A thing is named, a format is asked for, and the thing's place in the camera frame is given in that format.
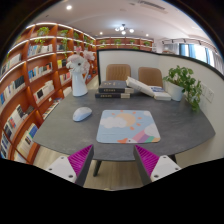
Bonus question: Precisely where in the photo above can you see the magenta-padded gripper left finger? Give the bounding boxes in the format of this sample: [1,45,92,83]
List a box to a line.
[45,143,95,188]

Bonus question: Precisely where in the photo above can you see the white wall socket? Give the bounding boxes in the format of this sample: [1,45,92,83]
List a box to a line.
[199,83,215,103]

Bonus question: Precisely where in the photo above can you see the orange shelf unit with plants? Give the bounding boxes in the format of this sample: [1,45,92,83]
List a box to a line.
[95,36,155,53]

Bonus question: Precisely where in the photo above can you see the pink and white flowers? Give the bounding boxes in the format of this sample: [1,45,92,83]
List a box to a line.
[65,46,96,75]

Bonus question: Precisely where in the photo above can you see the thick white book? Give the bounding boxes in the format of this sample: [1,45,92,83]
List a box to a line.
[125,76,158,98]

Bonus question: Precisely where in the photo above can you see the white computer mouse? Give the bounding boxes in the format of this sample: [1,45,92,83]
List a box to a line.
[72,106,93,123]

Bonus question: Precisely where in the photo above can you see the tan padded chair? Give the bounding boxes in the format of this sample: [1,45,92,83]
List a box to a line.
[137,66,164,88]
[105,63,132,82]

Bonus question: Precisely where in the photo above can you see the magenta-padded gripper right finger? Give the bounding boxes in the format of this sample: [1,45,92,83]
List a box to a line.
[133,144,183,187]

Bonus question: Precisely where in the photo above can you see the ceiling air vent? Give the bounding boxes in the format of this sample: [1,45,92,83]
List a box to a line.
[136,0,168,13]

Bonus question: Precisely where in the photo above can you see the ceiling light cluster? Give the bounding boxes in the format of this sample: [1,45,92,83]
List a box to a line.
[114,23,135,36]

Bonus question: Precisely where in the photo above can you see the window with curtains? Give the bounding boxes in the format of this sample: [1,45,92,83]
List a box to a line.
[178,42,224,73]

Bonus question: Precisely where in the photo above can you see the sky print mouse pad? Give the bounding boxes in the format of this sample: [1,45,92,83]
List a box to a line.
[95,109,162,145]

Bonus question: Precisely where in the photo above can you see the large orange bookshelf unit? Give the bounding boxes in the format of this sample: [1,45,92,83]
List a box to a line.
[0,21,99,164]

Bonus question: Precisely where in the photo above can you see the white ceramic vase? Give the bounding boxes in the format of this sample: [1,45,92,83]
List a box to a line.
[71,67,89,98]

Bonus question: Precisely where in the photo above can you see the green plant in white pot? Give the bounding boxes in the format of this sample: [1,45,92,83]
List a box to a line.
[162,65,203,113]

